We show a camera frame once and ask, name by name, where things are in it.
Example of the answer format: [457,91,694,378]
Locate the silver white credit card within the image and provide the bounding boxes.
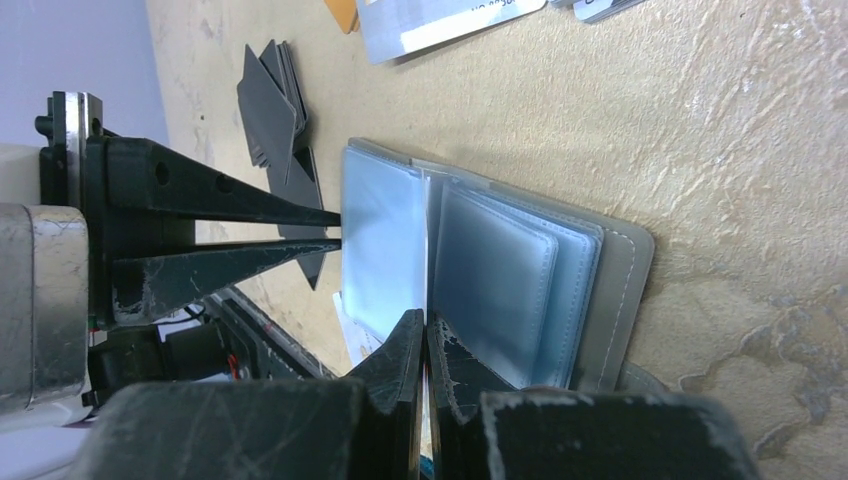
[354,0,647,66]

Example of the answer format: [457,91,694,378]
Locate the orange credit card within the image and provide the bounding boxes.
[324,0,360,34]

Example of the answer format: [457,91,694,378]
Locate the single silver credit card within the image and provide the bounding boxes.
[332,292,383,367]

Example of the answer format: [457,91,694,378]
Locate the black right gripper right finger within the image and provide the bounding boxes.
[427,315,759,479]

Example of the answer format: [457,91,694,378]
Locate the grey card holder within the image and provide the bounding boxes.
[339,138,662,393]

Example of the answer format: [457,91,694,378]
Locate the black credit card stack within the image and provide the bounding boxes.
[236,39,329,291]

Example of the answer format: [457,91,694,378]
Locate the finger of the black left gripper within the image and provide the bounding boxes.
[110,238,341,325]
[103,137,341,227]

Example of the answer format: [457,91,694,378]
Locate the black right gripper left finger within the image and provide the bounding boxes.
[72,310,424,479]

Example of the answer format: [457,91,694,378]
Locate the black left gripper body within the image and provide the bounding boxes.
[34,91,116,328]

